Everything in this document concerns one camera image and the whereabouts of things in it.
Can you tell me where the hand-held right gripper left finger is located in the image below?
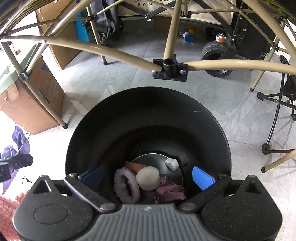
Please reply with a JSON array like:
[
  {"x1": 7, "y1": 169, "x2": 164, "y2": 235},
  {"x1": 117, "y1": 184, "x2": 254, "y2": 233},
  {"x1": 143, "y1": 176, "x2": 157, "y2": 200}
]
[{"x1": 32, "y1": 166, "x2": 116, "y2": 212}]

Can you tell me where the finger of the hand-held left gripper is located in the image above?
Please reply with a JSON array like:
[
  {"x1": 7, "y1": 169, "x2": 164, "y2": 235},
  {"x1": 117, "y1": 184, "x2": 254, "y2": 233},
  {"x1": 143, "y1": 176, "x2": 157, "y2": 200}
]
[{"x1": 0, "y1": 153, "x2": 33, "y2": 169}]

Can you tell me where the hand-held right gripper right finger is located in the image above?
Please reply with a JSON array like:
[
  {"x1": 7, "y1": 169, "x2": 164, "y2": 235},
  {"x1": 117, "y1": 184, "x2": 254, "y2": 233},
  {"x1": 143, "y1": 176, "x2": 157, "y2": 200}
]
[{"x1": 179, "y1": 166, "x2": 264, "y2": 212}]

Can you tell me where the purple mesh pouch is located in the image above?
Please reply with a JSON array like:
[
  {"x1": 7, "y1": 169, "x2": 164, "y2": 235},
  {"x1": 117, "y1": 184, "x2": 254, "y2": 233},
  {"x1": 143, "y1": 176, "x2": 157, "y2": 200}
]
[{"x1": 0, "y1": 125, "x2": 31, "y2": 195}]

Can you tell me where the purple plush toy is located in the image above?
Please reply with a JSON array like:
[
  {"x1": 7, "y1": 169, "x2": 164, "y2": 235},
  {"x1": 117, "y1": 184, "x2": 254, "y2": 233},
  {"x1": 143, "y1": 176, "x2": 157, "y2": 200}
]
[{"x1": 113, "y1": 168, "x2": 141, "y2": 204}]

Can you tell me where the small white box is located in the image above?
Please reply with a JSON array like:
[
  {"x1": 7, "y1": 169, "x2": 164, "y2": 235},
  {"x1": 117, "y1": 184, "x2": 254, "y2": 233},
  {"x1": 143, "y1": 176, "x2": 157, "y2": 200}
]
[{"x1": 165, "y1": 158, "x2": 179, "y2": 172}]

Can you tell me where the purple satin scrunchie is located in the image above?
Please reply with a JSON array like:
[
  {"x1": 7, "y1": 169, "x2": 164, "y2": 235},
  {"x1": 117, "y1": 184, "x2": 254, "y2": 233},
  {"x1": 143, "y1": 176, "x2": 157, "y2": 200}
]
[{"x1": 154, "y1": 174, "x2": 187, "y2": 204}]

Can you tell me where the black round bin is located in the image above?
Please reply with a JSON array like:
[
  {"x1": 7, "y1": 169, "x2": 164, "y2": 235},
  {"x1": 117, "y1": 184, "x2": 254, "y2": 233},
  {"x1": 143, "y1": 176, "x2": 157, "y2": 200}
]
[{"x1": 65, "y1": 88, "x2": 232, "y2": 205}]

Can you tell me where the cardboard box with liner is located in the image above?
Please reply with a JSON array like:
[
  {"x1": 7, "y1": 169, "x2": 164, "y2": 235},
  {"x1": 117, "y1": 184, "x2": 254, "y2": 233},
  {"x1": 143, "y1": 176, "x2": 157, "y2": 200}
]
[{"x1": 0, "y1": 44, "x2": 65, "y2": 136}]

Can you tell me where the translucent plastic bag liner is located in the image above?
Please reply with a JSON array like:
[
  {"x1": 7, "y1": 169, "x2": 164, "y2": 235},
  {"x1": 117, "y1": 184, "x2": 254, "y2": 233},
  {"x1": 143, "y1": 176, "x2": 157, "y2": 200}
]
[{"x1": 0, "y1": 44, "x2": 43, "y2": 95}]

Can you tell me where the plain cardboard box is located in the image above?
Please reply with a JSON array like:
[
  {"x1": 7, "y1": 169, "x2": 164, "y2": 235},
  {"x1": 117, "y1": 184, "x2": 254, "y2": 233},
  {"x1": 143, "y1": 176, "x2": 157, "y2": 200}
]
[{"x1": 35, "y1": 0, "x2": 93, "y2": 70}]

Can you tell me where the black folding chair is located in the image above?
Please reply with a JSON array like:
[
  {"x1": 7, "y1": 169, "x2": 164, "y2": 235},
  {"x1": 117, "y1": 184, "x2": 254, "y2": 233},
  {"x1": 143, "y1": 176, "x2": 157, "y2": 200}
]
[{"x1": 257, "y1": 54, "x2": 296, "y2": 156}]

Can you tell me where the orange gas canister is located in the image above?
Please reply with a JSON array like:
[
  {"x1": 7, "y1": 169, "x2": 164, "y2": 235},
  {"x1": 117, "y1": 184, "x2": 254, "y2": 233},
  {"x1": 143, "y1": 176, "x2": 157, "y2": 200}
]
[{"x1": 215, "y1": 32, "x2": 228, "y2": 44}]

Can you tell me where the blue flat box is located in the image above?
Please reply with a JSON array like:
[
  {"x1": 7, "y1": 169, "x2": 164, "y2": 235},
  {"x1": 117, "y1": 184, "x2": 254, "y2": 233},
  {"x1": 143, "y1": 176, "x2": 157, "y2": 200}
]
[{"x1": 75, "y1": 10, "x2": 89, "y2": 43}]

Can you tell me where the colourful small toy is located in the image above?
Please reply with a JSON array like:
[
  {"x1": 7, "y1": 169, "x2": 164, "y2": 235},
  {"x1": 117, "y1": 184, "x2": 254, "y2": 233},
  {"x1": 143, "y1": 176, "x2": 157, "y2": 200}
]
[{"x1": 179, "y1": 27, "x2": 199, "y2": 35}]

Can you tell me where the black fabric bag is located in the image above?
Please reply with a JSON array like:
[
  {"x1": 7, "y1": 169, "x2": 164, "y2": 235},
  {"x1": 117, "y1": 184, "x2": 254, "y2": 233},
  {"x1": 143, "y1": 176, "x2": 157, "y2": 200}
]
[{"x1": 90, "y1": 0, "x2": 124, "y2": 45}]

